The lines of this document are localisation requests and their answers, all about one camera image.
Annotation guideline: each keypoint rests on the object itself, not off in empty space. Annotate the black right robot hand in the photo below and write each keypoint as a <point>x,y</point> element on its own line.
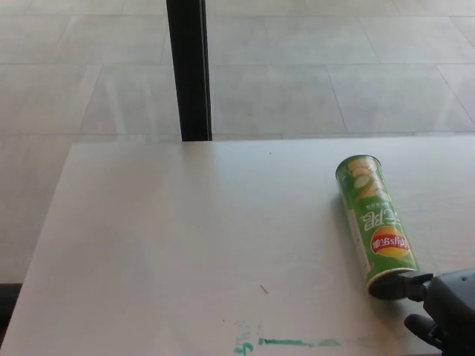
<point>449,296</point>

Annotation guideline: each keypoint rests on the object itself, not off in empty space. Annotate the green chips can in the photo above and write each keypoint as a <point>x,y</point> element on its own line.
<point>375,209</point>

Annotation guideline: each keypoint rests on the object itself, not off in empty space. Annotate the black vertical post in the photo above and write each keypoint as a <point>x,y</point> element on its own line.
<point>188,70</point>

